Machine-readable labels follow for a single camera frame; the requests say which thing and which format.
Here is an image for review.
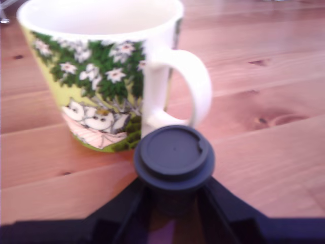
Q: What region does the dark grey coffee capsule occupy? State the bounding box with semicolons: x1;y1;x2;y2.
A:
134;125;216;217

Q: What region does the floral print white mug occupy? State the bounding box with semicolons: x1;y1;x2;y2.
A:
16;0;213;153

